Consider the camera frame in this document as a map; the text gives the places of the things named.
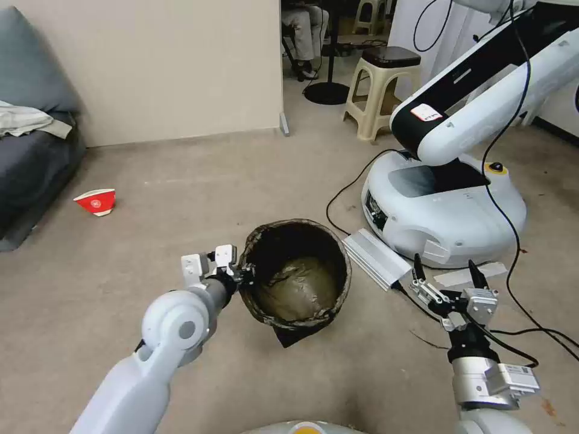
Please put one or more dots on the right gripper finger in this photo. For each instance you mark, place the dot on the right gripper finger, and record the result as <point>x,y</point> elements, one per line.
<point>429,291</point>
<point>477,276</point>

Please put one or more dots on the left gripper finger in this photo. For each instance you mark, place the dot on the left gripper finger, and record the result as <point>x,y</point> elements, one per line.
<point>244,272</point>
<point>243,281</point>

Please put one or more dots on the round bin with black bag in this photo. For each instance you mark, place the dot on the round bin with black bag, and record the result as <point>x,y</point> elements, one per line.
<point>296,280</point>

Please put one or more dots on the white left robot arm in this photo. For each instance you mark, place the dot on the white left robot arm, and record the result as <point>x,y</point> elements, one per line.
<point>154,361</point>

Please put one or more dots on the pale tape strip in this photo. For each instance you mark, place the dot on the pale tape strip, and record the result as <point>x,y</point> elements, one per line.
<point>457,276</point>

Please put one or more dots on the silver ribbed metal box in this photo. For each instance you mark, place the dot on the silver ribbed metal box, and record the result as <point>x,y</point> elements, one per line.
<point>377,260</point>

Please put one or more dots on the white and black wheeled robot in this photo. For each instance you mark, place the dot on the white and black wheeled robot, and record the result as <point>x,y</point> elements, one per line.
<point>443,212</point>

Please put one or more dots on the red paper cup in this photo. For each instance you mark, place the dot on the red paper cup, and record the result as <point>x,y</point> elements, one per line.
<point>97,202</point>

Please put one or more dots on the grey partition foot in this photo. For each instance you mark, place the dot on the grey partition foot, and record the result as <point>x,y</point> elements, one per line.
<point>284,124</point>

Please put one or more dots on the white robot front shell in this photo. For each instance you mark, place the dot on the white robot front shell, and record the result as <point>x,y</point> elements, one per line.
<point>303,428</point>

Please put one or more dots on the black stand with round base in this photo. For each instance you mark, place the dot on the black stand with round base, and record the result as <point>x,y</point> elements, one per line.
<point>326,92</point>

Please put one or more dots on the beige stool with dark seat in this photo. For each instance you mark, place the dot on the beige stool with dark seat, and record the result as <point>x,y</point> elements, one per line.
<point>384,86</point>

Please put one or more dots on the dark grey sofa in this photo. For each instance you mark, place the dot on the dark grey sofa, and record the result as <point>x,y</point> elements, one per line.
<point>31,172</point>

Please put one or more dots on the person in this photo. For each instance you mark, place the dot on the person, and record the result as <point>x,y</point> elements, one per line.
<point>303,31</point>

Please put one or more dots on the crumpled white cloth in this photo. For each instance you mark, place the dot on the crumpled white cloth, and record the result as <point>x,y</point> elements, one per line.
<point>22,120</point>

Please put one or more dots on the plain beige plastic stool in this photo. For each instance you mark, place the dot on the plain beige plastic stool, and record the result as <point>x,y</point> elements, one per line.
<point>368,16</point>

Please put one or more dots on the grey-blue cushion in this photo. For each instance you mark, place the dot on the grey-blue cushion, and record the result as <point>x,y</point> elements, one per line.
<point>31,68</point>

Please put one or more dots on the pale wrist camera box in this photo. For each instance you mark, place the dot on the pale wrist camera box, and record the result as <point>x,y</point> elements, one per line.
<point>480,305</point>
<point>226,255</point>

